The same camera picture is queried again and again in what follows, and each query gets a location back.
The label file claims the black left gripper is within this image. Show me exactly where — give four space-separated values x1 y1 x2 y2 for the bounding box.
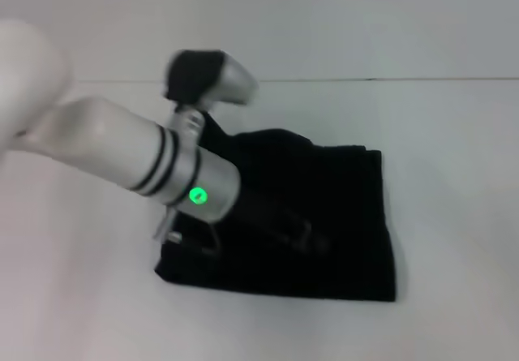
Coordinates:
226 182 313 256

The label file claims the black t-shirt with white print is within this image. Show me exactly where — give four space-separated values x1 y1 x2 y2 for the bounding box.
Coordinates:
153 111 399 303

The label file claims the left arm cable with connector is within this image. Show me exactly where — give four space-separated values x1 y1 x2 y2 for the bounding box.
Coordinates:
152 210 222 256

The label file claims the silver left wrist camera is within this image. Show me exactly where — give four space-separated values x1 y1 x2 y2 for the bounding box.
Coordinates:
164 49 260 109

